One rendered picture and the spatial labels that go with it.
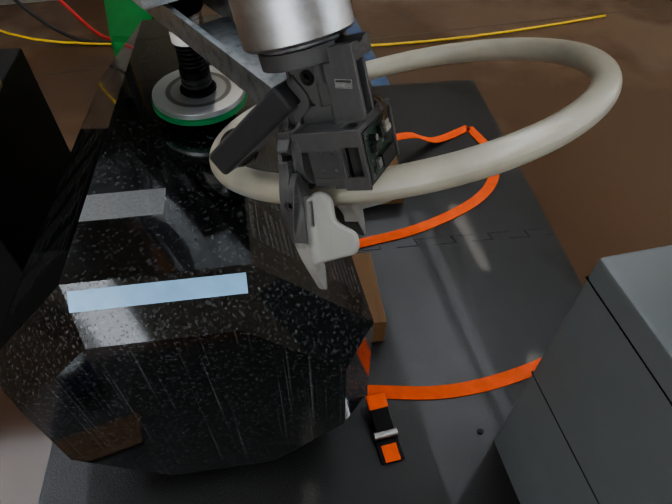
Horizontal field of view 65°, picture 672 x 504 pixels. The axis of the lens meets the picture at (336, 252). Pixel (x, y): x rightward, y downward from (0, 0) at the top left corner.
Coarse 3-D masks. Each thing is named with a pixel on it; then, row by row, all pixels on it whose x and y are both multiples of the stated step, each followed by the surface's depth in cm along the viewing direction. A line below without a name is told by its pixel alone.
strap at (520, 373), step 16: (464, 128) 257; (496, 176) 234; (480, 192) 227; (464, 208) 221; (416, 224) 214; (432, 224) 214; (368, 240) 209; (384, 240) 209; (528, 368) 172; (448, 384) 168; (464, 384) 168; (480, 384) 168; (496, 384) 168
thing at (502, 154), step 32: (384, 64) 84; (416, 64) 84; (576, 64) 64; (608, 64) 56; (608, 96) 50; (224, 128) 71; (544, 128) 46; (576, 128) 47; (448, 160) 45; (480, 160) 45; (512, 160) 45; (256, 192) 52; (352, 192) 47; (384, 192) 46; (416, 192) 46
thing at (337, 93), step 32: (288, 64) 39; (320, 64) 41; (352, 64) 39; (320, 96) 42; (352, 96) 41; (288, 128) 44; (320, 128) 43; (352, 128) 41; (384, 128) 44; (320, 160) 45; (352, 160) 43; (384, 160) 44
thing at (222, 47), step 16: (208, 0) 108; (224, 0) 102; (160, 16) 103; (176, 16) 96; (224, 16) 106; (176, 32) 100; (192, 32) 94; (208, 32) 101; (224, 32) 101; (192, 48) 97; (208, 48) 91; (224, 48) 87; (240, 48) 96; (224, 64) 89; (240, 64) 84; (256, 64) 92; (240, 80) 87; (256, 80) 82; (272, 80) 89; (256, 96) 85
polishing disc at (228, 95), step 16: (160, 80) 125; (176, 80) 125; (224, 80) 125; (160, 96) 121; (176, 96) 121; (208, 96) 121; (224, 96) 121; (240, 96) 121; (176, 112) 117; (192, 112) 117; (208, 112) 117; (224, 112) 119
